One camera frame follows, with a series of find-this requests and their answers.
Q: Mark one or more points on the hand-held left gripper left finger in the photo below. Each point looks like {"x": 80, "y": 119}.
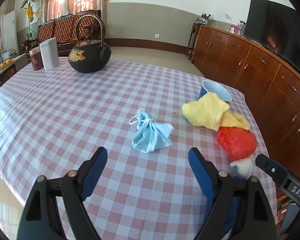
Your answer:
{"x": 95, "y": 172}

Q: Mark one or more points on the yellow cloth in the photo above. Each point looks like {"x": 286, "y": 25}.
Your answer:
{"x": 205, "y": 112}

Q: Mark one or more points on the wooden sofa bench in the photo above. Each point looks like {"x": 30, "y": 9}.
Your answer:
{"x": 65, "y": 30}

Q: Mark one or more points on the orange plastic bag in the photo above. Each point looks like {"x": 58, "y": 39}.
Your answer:
{"x": 237, "y": 142}

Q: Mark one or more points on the flat screen television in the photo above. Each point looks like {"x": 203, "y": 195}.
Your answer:
{"x": 272, "y": 25}

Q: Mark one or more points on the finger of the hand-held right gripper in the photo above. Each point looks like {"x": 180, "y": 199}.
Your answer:
{"x": 268, "y": 166}

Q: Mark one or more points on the small potted plant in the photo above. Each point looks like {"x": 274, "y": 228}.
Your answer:
{"x": 205, "y": 19}

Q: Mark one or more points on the white tissue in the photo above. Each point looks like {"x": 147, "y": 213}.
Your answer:
{"x": 243, "y": 167}

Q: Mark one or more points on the blue paper cup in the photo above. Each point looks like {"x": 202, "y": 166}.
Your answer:
{"x": 215, "y": 88}

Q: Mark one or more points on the dark red tin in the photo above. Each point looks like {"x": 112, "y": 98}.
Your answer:
{"x": 35, "y": 60}

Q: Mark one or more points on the plate of yellow fruit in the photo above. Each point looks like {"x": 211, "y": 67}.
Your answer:
{"x": 6, "y": 63}

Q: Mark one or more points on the blue face mask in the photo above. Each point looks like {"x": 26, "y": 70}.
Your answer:
{"x": 150, "y": 137}

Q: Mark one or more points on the white tin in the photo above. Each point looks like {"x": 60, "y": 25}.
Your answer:
{"x": 50, "y": 55}

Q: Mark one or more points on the long wooden sideboard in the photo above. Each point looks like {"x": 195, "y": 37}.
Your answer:
{"x": 252, "y": 67}

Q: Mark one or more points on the white tall cabinet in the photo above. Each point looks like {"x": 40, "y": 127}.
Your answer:
{"x": 9, "y": 30}

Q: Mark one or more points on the black iron teapot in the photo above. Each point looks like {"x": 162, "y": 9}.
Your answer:
{"x": 90, "y": 60}

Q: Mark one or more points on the red and white container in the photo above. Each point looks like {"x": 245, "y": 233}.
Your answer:
{"x": 233, "y": 29}

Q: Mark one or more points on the low wooden cabinet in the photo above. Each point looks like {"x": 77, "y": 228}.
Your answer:
{"x": 5, "y": 77}

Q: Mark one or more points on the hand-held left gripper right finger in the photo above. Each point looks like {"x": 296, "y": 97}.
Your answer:
{"x": 202, "y": 175}

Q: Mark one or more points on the pink checked tablecloth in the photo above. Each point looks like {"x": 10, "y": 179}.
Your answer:
{"x": 65, "y": 105}

